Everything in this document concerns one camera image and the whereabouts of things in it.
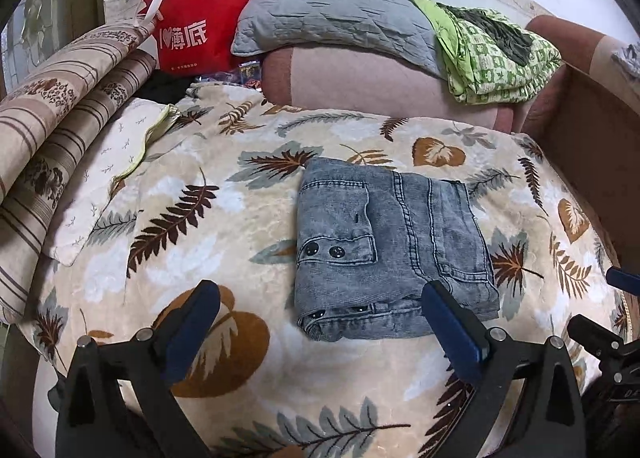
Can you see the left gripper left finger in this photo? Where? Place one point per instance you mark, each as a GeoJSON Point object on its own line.
{"type": "Point", "coordinates": [117, 399]}

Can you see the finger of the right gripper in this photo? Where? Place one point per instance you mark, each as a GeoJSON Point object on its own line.
{"type": "Point", "coordinates": [618, 278]}

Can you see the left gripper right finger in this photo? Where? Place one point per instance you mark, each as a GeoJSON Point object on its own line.
{"type": "Point", "coordinates": [547, 420]}

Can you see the grey denim pants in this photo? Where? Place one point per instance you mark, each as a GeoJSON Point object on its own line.
{"type": "Point", "coordinates": [369, 239]}

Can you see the dark striped rolled bedding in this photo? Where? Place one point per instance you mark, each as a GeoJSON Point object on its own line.
{"type": "Point", "coordinates": [27, 212]}

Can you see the green patterned folded cloth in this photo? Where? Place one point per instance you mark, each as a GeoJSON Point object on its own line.
{"type": "Point", "coordinates": [489, 59]}

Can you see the white green-trimmed pillow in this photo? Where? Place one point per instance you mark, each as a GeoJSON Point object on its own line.
{"type": "Point", "coordinates": [115, 152]}

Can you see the pink bolster cushion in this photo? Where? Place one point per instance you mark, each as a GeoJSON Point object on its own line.
{"type": "Point", "coordinates": [591, 85]}

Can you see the red paper shopping bag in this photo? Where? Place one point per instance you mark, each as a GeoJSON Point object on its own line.
{"type": "Point", "coordinates": [193, 37]}

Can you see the wooden door with glass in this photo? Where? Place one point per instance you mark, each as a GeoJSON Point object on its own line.
{"type": "Point", "coordinates": [37, 29]}

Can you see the grey quilted pillow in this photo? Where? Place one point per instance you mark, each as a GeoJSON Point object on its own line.
{"type": "Point", "coordinates": [394, 28]}

